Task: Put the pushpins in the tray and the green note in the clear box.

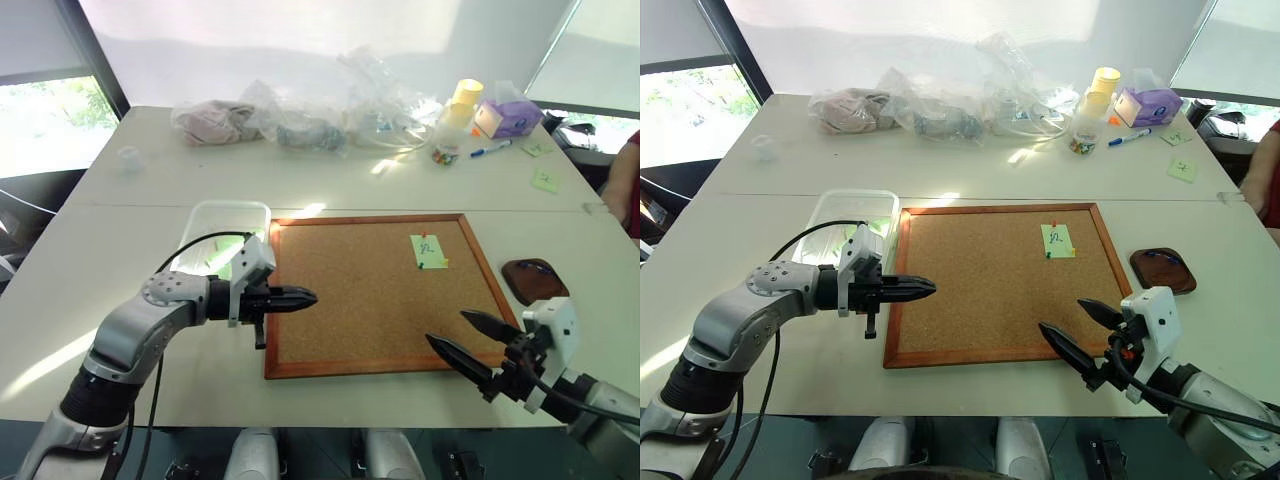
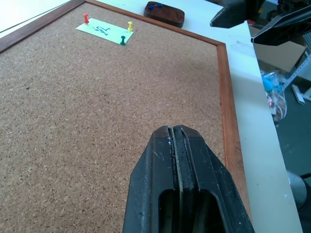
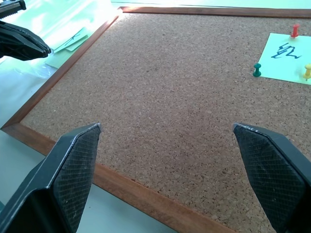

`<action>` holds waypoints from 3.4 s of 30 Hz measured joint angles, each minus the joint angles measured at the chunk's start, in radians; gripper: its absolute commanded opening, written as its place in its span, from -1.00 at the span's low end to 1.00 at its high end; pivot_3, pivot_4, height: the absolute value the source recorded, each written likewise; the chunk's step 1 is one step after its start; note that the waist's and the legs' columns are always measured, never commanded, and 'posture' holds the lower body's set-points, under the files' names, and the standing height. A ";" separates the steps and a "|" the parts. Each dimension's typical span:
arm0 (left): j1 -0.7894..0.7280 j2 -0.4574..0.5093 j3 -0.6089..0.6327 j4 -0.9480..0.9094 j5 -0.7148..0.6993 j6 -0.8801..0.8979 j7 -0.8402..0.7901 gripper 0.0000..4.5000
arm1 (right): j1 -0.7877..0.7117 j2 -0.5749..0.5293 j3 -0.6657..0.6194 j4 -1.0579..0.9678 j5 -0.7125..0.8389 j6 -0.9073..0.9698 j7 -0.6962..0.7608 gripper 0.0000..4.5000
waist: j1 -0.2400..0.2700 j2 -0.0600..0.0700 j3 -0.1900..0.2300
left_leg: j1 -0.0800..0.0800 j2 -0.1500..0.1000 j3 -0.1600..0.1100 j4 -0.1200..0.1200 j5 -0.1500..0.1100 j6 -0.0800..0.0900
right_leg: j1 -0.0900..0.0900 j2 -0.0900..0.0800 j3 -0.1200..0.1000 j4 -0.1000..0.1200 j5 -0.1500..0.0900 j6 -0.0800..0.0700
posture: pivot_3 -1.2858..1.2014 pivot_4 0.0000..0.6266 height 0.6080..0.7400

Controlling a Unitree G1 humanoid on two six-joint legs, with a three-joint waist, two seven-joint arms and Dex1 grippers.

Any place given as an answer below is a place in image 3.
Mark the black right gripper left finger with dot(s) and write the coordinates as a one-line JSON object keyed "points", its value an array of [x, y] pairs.
{"points": [[68, 174]]}

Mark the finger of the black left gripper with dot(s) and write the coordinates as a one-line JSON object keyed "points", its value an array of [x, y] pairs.
{"points": [[22, 43], [11, 6]]}

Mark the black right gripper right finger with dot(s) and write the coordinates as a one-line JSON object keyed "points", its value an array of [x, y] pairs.
{"points": [[269, 170]]}

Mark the pale green note with mark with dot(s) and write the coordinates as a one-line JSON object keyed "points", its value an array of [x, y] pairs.
{"points": [[73, 38]]}

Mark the pale green scribbled note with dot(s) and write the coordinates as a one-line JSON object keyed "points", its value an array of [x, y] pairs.
{"points": [[279, 70]]}

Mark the green push pin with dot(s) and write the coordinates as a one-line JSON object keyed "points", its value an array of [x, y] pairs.
{"points": [[257, 70]]}

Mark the yellow push pin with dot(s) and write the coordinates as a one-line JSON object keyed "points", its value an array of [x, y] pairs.
{"points": [[307, 71]]}

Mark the wood-framed cork board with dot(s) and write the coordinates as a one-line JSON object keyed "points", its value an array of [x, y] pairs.
{"points": [[158, 97]]}

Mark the red push pin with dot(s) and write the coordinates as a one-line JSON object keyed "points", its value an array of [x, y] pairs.
{"points": [[295, 30]]}

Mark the clear plastic bag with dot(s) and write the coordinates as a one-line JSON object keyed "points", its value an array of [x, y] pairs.
{"points": [[36, 70]]}

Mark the pale green paper sheet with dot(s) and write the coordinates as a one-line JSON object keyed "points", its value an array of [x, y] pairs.
{"points": [[60, 59]]}

